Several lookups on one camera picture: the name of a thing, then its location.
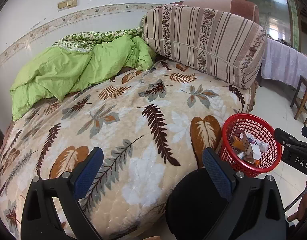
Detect white medicine box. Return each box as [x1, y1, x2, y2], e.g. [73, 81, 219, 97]
[246, 132, 262, 160]

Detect orange cardboard box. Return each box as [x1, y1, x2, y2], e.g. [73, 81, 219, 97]
[232, 132, 253, 152]

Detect person's hand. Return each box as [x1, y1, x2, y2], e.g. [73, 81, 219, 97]
[287, 192, 307, 222]

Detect small white tube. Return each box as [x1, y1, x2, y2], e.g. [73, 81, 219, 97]
[257, 141, 269, 153]

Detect red plastic mesh basket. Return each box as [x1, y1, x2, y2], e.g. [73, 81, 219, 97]
[218, 114, 282, 178]

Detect wooden stool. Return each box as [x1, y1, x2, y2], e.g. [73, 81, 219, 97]
[290, 75, 307, 126]

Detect table with lilac cloth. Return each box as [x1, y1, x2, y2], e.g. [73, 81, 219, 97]
[261, 38, 307, 88]

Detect striped floral pillow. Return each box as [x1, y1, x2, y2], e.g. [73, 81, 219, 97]
[143, 4, 267, 89]

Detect leaf pattern bed blanket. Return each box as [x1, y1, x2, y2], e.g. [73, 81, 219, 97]
[0, 60, 257, 239]

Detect pink headboard cushion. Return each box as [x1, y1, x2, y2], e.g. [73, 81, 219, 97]
[174, 0, 259, 24]

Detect green quilt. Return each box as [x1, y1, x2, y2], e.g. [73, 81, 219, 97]
[10, 27, 156, 121]

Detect beige wall switch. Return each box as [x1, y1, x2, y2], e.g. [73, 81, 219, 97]
[58, 0, 78, 11]

